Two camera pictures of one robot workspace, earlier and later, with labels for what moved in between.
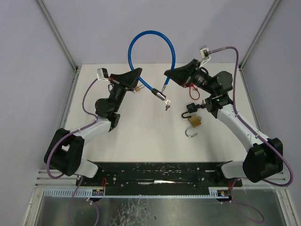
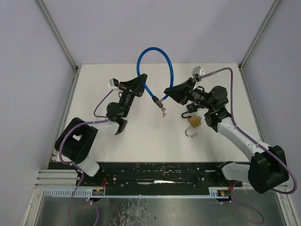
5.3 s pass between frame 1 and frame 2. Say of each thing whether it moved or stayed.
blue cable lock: moved
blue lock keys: moved
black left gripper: moved
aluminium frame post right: stayed
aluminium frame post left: stayed
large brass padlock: stayed
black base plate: stayed
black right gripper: moved
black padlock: stayed
